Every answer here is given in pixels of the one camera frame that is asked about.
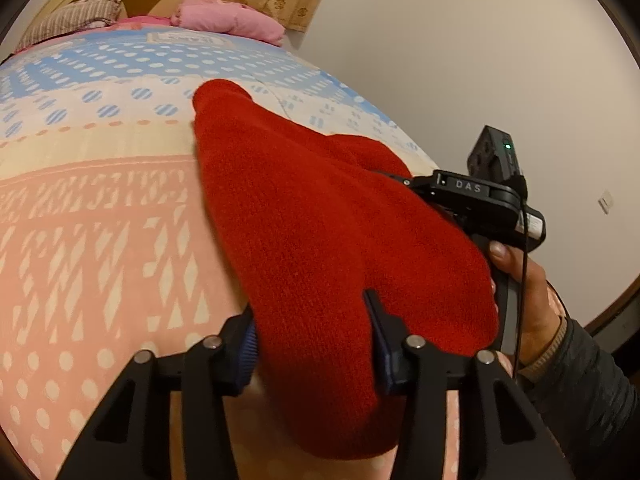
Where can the pink pillow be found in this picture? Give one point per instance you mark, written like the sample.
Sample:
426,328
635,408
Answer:
230,20

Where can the white wall socket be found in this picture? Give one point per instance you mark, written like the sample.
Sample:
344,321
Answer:
606,202

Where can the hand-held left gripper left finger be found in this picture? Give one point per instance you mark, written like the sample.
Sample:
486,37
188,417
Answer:
247,355

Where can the person's right hand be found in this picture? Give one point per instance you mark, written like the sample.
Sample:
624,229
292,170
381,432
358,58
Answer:
539,305

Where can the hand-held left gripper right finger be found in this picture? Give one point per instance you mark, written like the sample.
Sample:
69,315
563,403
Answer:
383,366

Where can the striped pillow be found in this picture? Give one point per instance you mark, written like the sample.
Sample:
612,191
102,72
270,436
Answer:
75,17

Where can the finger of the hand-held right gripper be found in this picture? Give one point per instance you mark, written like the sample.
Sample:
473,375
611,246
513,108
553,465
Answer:
400,178

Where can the red knit sweater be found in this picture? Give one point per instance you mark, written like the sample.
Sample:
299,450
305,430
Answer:
310,220

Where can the dotted pink and blue bedsheet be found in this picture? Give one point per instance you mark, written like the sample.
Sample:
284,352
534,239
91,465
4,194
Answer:
100,240

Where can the person's right forearm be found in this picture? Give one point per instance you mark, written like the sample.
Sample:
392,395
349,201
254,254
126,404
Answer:
585,390

